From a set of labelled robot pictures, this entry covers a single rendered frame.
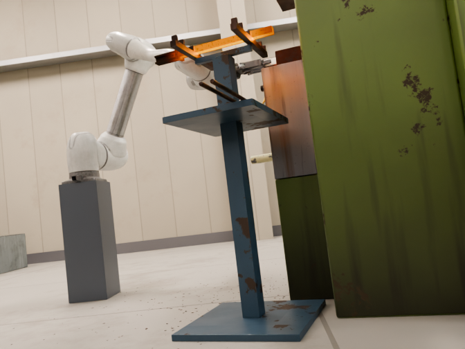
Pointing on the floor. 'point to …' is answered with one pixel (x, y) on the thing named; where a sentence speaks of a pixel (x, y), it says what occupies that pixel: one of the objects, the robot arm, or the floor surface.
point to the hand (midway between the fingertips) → (272, 62)
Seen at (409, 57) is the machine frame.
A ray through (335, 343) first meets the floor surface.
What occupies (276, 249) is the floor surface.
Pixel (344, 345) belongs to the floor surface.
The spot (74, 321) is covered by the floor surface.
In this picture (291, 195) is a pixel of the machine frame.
